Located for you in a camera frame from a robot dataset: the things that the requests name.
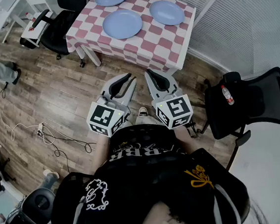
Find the person's black printed shirt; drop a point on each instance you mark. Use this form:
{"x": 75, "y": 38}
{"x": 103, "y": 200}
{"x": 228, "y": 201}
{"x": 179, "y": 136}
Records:
{"x": 147, "y": 178}

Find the clear plastic bottle red label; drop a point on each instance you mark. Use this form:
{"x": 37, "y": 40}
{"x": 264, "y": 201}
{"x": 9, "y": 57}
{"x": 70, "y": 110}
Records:
{"x": 228, "y": 96}

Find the white shelf unit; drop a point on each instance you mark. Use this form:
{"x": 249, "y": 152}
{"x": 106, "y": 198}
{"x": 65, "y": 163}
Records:
{"x": 7, "y": 9}

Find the black padded office chair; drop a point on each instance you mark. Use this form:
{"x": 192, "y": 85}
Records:
{"x": 58, "y": 30}

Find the person's right forearm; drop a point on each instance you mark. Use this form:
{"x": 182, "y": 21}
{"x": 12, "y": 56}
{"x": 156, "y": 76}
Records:
{"x": 185, "y": 139}

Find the white window blinds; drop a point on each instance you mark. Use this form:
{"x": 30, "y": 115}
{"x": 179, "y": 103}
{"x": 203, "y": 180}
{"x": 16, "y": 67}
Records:
{"x": 232, "y": 24}

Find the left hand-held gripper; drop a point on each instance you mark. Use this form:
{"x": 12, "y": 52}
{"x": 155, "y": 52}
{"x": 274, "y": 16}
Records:
{"x": 105, "y": 115}

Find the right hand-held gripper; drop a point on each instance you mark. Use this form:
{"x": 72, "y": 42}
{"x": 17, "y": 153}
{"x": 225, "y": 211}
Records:
{"x": 175, "y": 110}

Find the person's beige trousers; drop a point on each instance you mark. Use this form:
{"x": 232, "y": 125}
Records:
{"x": 150, "y": 120}

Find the small plastic bottle red cap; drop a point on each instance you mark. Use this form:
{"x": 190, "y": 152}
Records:
{"x": 30, "y": 17}

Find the white side table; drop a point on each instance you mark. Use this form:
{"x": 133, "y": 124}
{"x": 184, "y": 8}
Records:
{"x": 36, "y": 33}

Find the white canvas sneaker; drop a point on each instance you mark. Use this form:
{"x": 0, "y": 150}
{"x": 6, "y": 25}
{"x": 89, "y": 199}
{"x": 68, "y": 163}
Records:
{"x": 143, "y": 111}

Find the black mesh office chair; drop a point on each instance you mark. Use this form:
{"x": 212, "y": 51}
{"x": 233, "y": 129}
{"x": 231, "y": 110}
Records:
{"x": 260, "y": 101}

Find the white power strip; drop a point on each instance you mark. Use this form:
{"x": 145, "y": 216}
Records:
{"x": 40, "y": 128}

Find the pink white checkered tablecloth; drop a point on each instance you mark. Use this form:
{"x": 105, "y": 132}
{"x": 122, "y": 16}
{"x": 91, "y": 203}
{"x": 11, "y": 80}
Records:
{"x": 153, "y": 45}

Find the person's left forearm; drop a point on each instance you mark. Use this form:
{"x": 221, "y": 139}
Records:
{"x": 102, "y": 152}

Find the black round stool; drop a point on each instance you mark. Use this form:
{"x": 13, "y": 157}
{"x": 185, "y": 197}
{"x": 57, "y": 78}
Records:
{"x": 40, "y": 205}

